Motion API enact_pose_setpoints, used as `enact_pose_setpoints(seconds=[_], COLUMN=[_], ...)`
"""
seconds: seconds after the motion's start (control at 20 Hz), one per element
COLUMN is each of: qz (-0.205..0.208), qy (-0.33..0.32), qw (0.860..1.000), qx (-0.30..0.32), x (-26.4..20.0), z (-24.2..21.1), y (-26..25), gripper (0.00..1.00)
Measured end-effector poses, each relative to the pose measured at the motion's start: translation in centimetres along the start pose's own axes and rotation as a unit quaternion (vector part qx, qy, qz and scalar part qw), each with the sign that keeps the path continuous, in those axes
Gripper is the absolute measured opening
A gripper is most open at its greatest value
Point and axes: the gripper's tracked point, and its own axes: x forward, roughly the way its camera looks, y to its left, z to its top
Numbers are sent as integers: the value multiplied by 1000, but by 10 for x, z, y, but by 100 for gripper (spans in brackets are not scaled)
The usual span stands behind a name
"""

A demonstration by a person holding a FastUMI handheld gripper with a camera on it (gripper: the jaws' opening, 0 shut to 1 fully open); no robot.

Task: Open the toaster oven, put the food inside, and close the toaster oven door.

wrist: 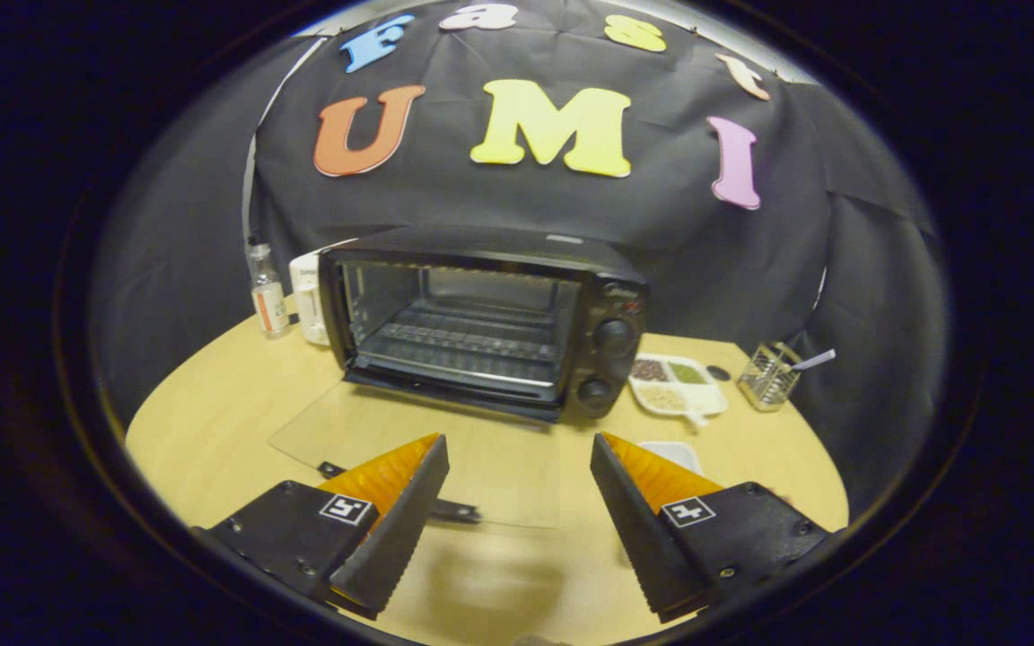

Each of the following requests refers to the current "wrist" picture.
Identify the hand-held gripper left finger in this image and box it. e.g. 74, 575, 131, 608
194, 433, 451, 620

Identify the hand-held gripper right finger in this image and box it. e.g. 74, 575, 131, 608
591, 432, 841, 624

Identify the black toaster oven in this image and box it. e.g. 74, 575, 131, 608
267, 224, 651, 530

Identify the white rectangular plate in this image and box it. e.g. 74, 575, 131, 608
638, 441, 705, 476

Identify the divided white grain dish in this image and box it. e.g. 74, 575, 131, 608
628, 354, 729, 427

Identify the white kitchen scale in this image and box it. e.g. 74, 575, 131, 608
289, 251, 331, 346

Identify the clear glass bottle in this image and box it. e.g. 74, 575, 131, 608
245, 235, 291, 339

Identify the wire mesh basket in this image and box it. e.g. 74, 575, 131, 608
737, 341, 802, 412

